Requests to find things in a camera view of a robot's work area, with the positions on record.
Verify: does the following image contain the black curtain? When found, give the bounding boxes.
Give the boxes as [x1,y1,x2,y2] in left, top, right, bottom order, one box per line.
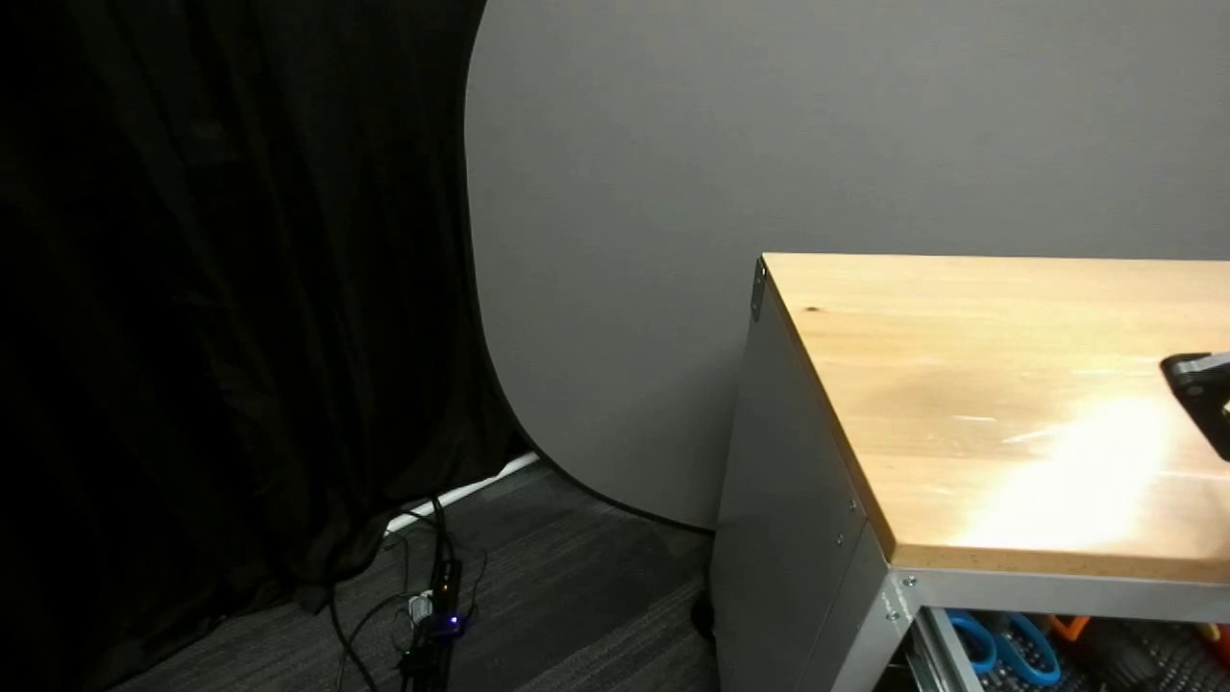
[0,0,540,692]

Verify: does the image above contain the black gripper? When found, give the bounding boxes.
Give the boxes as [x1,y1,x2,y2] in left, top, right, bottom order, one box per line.
[1158,351,1230,464]

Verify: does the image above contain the white floor cable cover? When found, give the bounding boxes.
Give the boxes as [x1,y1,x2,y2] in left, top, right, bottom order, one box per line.
[380,451,544,538]

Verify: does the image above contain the grey rounded backdrop panel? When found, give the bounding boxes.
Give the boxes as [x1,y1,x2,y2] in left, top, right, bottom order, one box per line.
[459,0,1230,532]

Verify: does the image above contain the grey workbench drawer cabinet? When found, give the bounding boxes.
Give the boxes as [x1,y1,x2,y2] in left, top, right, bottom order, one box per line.
[707,251,1230,692]

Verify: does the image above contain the black power strip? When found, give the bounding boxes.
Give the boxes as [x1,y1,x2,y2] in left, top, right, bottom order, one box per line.
[399,511,471,692]

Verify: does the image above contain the small orange tool part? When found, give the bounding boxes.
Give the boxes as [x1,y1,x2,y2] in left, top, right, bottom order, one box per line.
[1045,611,1094,646]

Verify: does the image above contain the blue looped tool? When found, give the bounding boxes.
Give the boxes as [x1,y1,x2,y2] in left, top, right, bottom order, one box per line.
[945,611,1067,689]

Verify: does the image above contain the black floor cables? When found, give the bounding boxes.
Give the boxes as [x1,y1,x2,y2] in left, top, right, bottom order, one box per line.
[324,502,495,692]

